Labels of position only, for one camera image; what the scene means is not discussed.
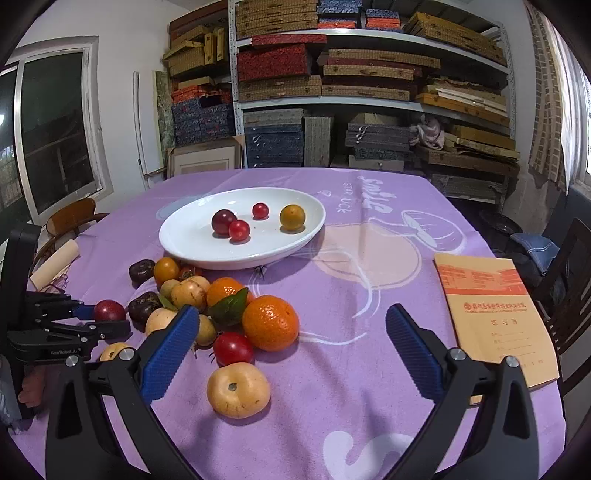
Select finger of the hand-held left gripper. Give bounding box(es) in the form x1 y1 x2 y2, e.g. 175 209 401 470
44 320 132 343
27 293 99 325

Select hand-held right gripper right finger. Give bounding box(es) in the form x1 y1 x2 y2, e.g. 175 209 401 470
385 303 541 480

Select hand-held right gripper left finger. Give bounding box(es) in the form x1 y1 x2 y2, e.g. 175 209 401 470
45 305 204 480

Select large red tomato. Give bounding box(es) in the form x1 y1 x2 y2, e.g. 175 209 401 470
213 332 255 367

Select big yellow round fruit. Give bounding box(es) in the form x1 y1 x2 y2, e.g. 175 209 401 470
207 362 271 419

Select small orange citrus fruit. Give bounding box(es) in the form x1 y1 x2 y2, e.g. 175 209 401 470
280 205 306 232
153 257 181 287

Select white oval plate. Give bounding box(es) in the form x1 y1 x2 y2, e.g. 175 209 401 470
158 188 327 271

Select person's left hand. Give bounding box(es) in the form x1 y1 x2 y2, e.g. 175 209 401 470
17 371 47 407

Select cream paper roll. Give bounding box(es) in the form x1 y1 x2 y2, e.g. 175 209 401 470
30 239 80 291

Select brown wooden chair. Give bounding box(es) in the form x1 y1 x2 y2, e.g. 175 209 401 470
30 198 112 273

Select tan exercise book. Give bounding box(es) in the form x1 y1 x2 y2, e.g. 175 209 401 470
434 252 560 388

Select white framed window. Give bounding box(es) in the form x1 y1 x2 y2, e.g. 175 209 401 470
0 36 114 232

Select dark red plum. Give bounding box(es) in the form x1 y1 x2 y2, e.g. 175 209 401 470
211 209 238 235

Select round black stool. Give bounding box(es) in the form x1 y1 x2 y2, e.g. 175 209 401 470
478 210 525 241

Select blue denim cloth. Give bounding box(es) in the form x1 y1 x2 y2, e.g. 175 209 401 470
510 232 560 273

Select dark wooden chair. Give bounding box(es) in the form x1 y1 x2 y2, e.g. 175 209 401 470
531 217 591 384

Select white board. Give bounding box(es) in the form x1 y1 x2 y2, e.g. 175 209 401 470
133 71 167 176

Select framed picture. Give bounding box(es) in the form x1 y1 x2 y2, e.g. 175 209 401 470
167 135 246 178

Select green patterned board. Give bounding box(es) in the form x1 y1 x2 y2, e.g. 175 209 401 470
154 70 178 148

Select pink cloth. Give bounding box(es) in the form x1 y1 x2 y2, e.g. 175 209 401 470
411 114 446 149

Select white metal shelf rack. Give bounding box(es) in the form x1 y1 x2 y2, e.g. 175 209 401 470
228 0 520 169

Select brown patterned curtain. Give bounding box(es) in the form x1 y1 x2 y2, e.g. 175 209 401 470
526 4 583 195

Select shelf of stacked boxes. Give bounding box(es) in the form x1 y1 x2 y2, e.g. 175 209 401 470
161 0 520 204

